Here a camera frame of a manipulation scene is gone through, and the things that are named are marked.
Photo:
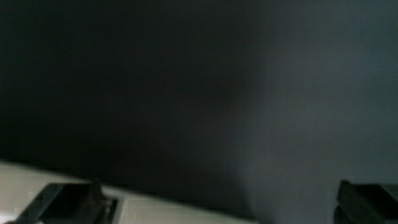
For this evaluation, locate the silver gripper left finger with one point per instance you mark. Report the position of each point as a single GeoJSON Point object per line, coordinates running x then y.
{"type": "Point", "coordinates": [71, 203]}

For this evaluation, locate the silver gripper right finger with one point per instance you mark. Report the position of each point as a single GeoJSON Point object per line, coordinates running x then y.
{"type": "Point", "coordinates": [366, 204]}

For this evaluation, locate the white U-shaped obstacle fence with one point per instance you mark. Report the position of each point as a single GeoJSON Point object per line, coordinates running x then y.
{"type": "Point", "coordinates": [146, 210]}

